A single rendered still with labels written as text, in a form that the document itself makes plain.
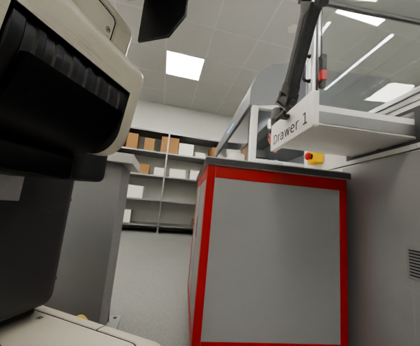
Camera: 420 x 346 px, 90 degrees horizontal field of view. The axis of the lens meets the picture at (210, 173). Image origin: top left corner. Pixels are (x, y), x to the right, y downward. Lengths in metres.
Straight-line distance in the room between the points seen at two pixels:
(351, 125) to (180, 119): 4.56
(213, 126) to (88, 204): 4.43
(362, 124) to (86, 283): 1.09
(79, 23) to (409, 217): 0.89
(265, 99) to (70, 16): 1.54
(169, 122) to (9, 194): 4.67
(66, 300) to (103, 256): 0.19
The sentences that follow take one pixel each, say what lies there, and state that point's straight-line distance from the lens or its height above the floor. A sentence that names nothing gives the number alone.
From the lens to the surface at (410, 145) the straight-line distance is 0.89.
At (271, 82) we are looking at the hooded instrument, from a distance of 1.86.
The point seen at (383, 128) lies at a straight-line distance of 0.82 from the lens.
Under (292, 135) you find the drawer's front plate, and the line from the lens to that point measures 0.75.
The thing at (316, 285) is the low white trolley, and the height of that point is 0.33.
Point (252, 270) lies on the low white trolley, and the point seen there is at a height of 0.37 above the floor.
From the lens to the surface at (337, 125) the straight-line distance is 0.72.
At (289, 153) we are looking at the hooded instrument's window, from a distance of 1.72.
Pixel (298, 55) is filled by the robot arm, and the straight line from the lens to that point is 0.98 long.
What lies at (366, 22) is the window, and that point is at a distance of 1.28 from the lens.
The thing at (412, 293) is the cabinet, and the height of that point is 0.39.
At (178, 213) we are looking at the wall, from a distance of 4.74.
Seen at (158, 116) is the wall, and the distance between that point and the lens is 5.10.
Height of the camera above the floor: 0.58
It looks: 9 degrees up
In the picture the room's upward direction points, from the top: 5 degrees clockwise
